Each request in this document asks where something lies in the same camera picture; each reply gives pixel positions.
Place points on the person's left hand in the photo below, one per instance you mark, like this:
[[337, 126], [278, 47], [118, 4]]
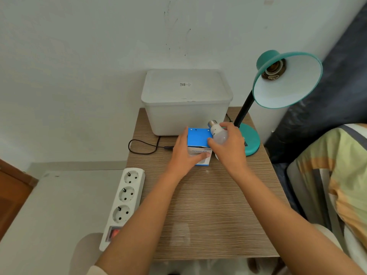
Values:
[[183, 157]]

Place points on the person's right hand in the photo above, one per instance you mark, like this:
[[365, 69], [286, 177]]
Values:
[[233, 151]]

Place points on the person's left thumb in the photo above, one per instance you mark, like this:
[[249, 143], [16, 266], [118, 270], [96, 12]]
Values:
[[201, 158]]

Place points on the person's right thumb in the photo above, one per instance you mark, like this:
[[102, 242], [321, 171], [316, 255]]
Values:
[[214, 144]]

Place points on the white light bulb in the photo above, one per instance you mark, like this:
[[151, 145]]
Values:
[[218, 134]]

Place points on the blue and white cardboard box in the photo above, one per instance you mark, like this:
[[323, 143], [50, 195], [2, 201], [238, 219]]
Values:
[[197, 138]]

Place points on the person's right forearm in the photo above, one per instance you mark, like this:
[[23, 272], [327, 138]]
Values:
[[286, 226]]

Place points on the person's left forearm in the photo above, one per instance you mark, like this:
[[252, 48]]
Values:
[[143, 226]]

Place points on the white plastic storage box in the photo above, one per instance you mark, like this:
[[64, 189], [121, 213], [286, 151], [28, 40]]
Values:
[[186, 103]]

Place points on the white power strip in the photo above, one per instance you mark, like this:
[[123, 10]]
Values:
[[126, 197]]

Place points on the teal desk lamp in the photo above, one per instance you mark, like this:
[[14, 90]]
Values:
[[286, 80]]

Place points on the striped pastel blanket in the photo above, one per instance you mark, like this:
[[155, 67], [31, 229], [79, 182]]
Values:
[[338, 180]]

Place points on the dark blue mattress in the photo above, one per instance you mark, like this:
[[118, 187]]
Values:
[[338, 97]]

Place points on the brown wooden door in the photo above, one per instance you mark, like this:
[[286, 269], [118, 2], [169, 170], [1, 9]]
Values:
[[13, 194]]

